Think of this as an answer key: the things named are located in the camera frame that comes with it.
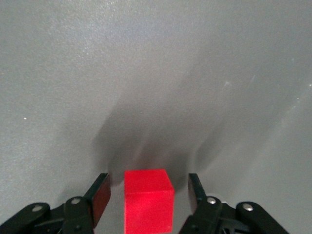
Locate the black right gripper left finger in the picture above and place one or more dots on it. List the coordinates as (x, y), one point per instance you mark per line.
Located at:
(100, 197)

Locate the small red cube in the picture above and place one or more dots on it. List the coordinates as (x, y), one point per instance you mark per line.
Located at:
(148, 202)

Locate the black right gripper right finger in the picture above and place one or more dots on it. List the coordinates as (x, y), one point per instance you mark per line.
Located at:
(198, 195)

